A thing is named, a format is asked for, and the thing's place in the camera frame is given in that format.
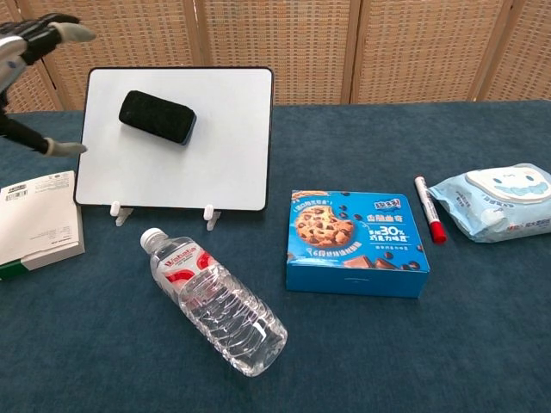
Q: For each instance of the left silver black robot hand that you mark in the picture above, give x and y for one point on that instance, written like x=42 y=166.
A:
x=30 y=38

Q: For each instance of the black eraser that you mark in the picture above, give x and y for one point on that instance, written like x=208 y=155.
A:
x=157 y=116

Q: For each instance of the white whiteboard with black rim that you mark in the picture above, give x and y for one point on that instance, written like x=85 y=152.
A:
x=181 y=172

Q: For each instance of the red and white marker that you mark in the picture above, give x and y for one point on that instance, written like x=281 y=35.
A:
x=430 y=211

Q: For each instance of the white cardboard box green edge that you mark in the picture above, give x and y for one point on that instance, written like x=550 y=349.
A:
x=36 y=223

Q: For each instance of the white plastic stand foot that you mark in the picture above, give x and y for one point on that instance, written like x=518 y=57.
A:
x=117 y=213
x=210 y=217

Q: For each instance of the woven bamboo folding screen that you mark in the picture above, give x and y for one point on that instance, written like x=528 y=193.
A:
x=323 y=47

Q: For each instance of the clear water bottle red label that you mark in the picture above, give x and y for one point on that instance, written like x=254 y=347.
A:
x=215 y=301

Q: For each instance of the blue cookie box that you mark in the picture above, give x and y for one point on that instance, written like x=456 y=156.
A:
x=353 y=245

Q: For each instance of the dark teal table mat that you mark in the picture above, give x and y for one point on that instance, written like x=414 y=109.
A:
x=387 y=344

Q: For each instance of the light blue wet wipes pack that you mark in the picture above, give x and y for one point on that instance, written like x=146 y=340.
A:
x=490 y=202

